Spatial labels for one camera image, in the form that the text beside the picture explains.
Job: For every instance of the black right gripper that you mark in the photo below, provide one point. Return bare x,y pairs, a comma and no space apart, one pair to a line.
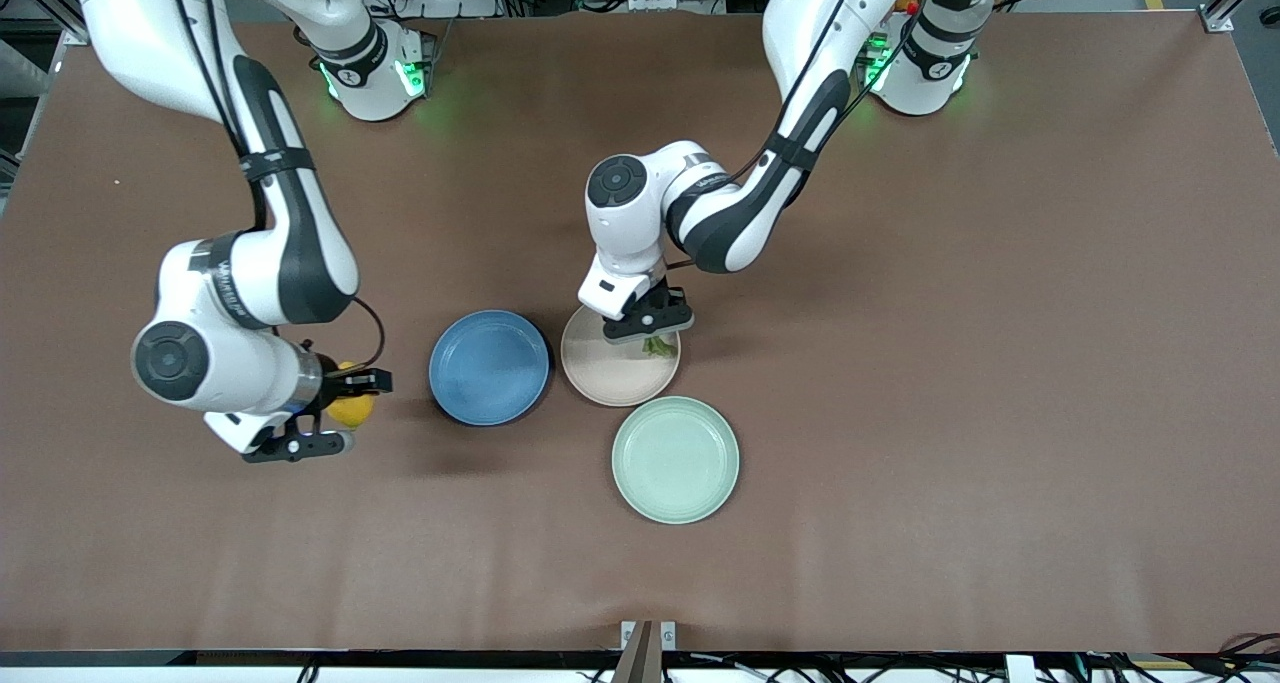
332,388

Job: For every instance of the yellow lemon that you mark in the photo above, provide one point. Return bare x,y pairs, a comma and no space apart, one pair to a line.
350,411

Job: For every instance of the beige plate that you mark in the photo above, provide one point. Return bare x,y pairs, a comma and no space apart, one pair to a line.
610,373

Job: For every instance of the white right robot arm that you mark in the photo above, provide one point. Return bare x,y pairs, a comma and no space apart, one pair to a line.
250,273

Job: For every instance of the blue plate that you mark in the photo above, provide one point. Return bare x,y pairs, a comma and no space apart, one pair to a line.
490,368

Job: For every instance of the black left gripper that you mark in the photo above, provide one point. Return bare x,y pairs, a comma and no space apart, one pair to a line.
658,298

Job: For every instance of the pale green plate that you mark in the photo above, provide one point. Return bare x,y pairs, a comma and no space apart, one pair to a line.
675,460

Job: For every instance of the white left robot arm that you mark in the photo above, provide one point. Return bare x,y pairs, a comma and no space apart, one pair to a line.
630,233

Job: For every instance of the metal table edge bracket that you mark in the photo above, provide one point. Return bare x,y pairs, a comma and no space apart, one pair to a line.
648,653

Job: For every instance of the green lettuce leaf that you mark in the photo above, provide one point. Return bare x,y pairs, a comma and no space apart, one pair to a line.
658,346

